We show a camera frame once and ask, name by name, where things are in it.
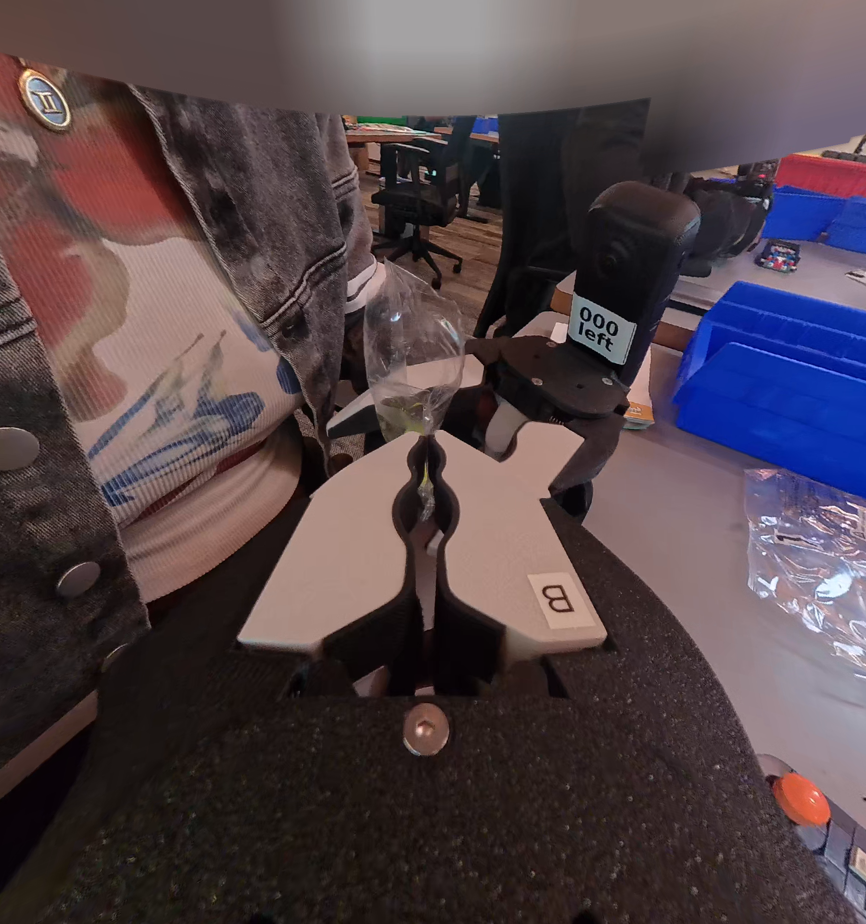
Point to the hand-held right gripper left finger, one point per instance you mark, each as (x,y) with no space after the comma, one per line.
(332,570)

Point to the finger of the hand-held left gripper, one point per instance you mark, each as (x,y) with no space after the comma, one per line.
(353,411)
(548,455)

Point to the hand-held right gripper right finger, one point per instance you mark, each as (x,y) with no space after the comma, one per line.
(505,563)

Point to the small clear plastic bag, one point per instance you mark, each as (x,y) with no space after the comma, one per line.
(404,339)

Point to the black office chair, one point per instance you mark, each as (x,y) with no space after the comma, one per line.
(563,188)
(415,195)

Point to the person's torso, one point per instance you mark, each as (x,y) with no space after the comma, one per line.
(151,325)

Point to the blue plastic bin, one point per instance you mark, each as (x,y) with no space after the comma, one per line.
(786,419)
(830,224)

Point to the small colourful brick model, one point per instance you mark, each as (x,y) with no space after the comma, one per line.
(778,258)

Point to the crumpled clear plastic bag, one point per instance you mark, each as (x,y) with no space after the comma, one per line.
(823,563)

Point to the red plastic bin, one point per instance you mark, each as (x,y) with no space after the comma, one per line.
(837,173)

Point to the navy brick game console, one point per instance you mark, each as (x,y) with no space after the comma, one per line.
(805,798)

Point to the round blue pin badge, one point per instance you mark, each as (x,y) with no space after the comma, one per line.
(45,101)

